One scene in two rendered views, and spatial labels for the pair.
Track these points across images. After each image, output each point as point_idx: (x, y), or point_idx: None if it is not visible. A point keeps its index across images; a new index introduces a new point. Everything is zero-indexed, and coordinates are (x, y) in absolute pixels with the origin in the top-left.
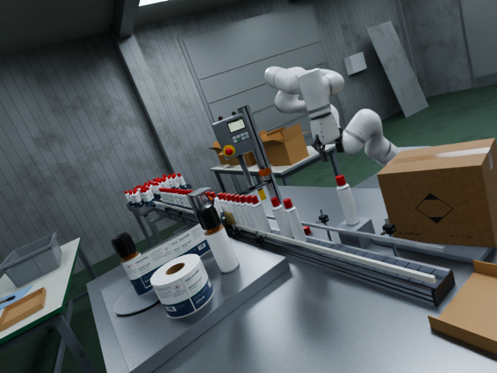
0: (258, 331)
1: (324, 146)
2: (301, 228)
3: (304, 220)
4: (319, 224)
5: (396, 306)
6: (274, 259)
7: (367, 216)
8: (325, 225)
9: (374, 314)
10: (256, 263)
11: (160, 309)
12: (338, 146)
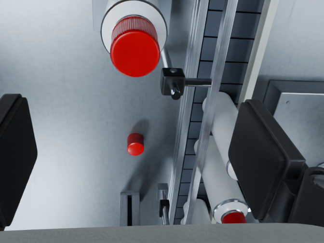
0: None
1: (317, 217)
2: (227, 112)
3: (88, 184)
4: (218, 62)
5: None
6: (292, 113)
7: (3, 43)
8: (221, 38)
9: None
10: (309, 139)
11: None
12: (15, 171)
